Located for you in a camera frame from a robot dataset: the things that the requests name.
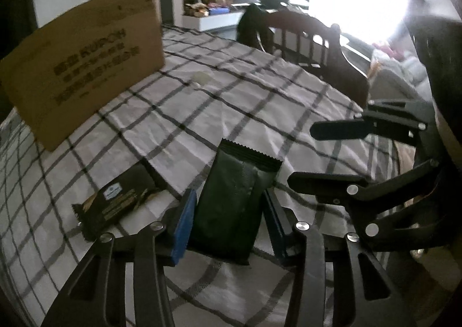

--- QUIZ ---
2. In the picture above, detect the dark green snack packet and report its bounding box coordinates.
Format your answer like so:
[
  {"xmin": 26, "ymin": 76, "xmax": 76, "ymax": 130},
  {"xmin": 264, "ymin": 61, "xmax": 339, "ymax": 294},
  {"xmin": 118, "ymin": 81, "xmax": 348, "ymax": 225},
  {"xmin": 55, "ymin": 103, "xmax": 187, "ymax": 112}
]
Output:
[{"xmin": 188, "ymin": 138, "xmax": 283, "ymax": 265}]

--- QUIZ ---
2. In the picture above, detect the black snack bar packet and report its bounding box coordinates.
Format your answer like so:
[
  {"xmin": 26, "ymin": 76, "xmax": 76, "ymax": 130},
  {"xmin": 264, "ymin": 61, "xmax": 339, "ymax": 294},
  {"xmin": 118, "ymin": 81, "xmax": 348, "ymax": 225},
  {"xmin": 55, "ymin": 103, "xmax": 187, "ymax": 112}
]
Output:
[{"xmin": 71, "ymin": 163, "xmax": 168, "ymax": 241}]

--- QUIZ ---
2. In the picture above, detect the white sideboard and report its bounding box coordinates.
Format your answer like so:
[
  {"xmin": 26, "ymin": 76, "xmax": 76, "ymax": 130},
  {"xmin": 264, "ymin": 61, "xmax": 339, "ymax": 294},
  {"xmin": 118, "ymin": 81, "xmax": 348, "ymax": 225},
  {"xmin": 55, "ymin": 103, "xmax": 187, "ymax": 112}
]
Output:
[{"xmin": 180, "ymin": 11, "xmax": 246, "ymax": 33}]

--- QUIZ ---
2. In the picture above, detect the pile of sideboard goods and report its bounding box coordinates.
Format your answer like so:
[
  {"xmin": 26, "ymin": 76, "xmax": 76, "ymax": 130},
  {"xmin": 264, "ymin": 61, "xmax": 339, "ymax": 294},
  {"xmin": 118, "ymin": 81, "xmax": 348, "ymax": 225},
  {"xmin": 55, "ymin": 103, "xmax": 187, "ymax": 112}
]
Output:
[{"xmin": 184, "ymin": 0, "xmax": 232, "ymax": 17}]

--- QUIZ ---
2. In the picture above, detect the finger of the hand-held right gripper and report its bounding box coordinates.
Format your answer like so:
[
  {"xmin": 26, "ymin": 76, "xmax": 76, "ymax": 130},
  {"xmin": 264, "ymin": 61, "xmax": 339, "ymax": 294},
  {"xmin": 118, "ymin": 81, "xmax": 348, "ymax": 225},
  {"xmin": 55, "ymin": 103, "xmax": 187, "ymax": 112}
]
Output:
[
  {"xmin": 288, "ymin": 160, "xmax": 441, "ymax": 252},
  {"xmin": 310, "ymin": 101, "xmax": 434, "ymax": 145}
]

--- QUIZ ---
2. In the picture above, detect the dark wooden chair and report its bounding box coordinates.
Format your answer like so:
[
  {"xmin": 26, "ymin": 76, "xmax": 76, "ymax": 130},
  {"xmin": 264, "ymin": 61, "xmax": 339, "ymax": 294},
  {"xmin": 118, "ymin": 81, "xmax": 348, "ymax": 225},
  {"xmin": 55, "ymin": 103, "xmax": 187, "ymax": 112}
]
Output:
[{"xmin": 253, "ymin": 9, "xmax": 370, "ymax": 109}]

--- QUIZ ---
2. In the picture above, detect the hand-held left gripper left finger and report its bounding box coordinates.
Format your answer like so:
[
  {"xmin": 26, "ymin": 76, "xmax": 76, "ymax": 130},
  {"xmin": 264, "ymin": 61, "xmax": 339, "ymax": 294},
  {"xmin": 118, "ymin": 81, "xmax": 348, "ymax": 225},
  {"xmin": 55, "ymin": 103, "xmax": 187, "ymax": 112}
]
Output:
[{"xmin": 41, "ymin": 188, "xmax": 198, "ymax": 327}]

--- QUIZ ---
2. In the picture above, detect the dark jacket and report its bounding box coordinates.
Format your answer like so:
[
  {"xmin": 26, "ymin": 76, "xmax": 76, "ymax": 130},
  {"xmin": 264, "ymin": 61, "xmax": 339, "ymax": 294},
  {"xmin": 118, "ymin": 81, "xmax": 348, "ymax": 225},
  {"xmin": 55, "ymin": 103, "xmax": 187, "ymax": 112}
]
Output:
[{"xmin": 236, "ymin": 4, "xmax": 275, "ymax": 55}]

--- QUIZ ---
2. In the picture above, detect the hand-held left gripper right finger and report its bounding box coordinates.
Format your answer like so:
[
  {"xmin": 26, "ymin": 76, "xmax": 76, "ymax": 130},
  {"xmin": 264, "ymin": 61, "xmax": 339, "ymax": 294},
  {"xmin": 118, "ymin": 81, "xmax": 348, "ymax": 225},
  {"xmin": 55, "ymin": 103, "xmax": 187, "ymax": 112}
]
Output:
[{"xmin": 263, "ymin": 189, "xmax": 417, "ymax": 327}]

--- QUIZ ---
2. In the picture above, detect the black white checked tablecloth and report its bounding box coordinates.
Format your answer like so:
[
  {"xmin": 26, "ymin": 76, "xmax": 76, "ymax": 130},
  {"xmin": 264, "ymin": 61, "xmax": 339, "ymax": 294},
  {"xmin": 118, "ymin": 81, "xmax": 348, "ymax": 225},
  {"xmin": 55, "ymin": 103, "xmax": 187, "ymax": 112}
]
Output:
[{"xmin": 0, "ymin": 24, "xmax": 416, "ymax": 327}]

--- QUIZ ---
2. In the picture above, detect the grey sofa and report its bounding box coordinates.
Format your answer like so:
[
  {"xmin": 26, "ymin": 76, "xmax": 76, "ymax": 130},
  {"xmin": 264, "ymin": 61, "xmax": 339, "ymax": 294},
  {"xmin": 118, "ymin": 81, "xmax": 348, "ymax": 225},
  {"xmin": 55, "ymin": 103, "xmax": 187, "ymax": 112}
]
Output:
[{"xmin": 368, "ymin": 42, "xmax": 428, "ymax": 104}]

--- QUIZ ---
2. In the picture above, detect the brown cardboard box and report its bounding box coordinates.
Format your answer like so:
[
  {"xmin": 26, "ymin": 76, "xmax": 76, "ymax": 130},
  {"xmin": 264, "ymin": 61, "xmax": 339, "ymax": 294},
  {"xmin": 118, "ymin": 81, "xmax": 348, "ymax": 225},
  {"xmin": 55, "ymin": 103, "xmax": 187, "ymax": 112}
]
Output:
[{"xmin": 0, "ymin": 0, "xmax": 167, "ymax": 152}]

